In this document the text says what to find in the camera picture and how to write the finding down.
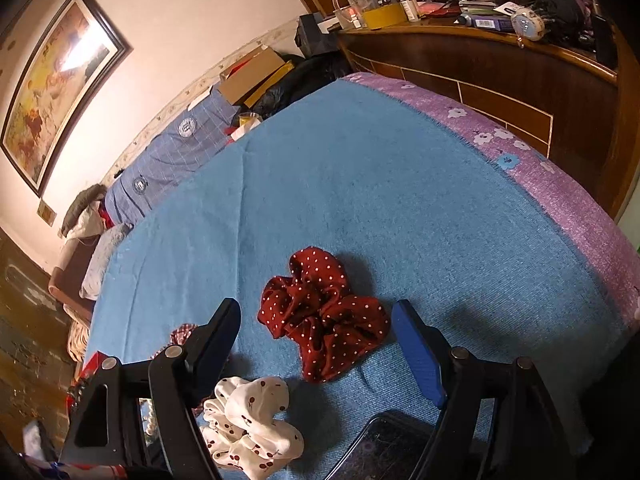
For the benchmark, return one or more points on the yellow round container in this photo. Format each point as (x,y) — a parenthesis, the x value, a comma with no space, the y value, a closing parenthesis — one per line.
(382,16)

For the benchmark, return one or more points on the white round pouch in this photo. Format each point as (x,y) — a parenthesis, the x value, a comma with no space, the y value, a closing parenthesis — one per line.
(527,24)

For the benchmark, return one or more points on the clear measuring cup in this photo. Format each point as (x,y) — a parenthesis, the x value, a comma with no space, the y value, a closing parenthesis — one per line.
(355,0)

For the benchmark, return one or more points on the yellow cup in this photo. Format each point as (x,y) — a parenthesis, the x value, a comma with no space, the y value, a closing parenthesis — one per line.
(250,121)

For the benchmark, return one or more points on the red gingham scrunchie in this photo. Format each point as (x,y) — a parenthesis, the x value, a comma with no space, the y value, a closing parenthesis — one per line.
(181,332)

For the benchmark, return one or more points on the white cherry print scrunchie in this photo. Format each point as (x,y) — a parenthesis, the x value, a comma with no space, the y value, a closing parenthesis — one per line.
(250,420)

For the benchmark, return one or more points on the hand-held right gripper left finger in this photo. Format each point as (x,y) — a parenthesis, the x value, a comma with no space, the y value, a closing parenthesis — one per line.
(215,340)

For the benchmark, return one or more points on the small wall plaque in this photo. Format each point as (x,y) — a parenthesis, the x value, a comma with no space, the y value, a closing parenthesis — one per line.
(46,212)

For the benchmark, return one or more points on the dark square bag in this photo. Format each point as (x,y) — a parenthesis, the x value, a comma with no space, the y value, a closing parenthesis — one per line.
(312,35)

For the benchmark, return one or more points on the grey pillow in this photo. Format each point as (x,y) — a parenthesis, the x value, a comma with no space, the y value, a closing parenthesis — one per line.
(102,260)

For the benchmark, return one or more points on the red polka dot scrunchie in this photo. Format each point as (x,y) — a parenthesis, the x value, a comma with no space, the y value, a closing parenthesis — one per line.
(320,320)

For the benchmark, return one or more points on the yellow flat box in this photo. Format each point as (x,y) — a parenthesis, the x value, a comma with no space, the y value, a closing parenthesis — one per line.
(280,74)

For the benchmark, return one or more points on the brown sofa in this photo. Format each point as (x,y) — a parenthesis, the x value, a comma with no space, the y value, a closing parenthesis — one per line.
(67,280)

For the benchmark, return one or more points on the black cloth bundle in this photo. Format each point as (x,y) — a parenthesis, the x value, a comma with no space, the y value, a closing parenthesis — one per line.
(562,12)

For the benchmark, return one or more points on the black bag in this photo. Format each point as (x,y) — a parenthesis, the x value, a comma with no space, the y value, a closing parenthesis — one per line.
(300,85)

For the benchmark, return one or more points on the framed painting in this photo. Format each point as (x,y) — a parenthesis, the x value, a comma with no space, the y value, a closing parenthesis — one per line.
(60,85)

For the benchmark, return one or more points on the grey-green folded cloth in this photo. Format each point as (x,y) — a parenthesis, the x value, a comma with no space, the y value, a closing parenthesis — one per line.
(82,205)

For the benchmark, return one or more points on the small white box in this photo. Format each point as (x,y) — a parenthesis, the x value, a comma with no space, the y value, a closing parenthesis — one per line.
(329,24)

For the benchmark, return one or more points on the purple floral blanket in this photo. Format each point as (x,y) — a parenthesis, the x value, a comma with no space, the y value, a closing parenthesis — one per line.
(565,195)

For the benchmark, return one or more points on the blue checkered cloth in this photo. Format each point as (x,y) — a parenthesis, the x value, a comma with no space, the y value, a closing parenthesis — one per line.
(170,160)

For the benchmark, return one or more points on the cluttered wooden side table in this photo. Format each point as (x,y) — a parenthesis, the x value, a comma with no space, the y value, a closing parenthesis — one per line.
(500,65)

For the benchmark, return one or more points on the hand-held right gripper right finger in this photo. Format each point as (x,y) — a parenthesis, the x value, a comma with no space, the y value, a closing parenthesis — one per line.
(417,355)

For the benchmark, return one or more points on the cardboard box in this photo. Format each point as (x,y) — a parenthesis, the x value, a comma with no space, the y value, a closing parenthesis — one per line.
(250,77)

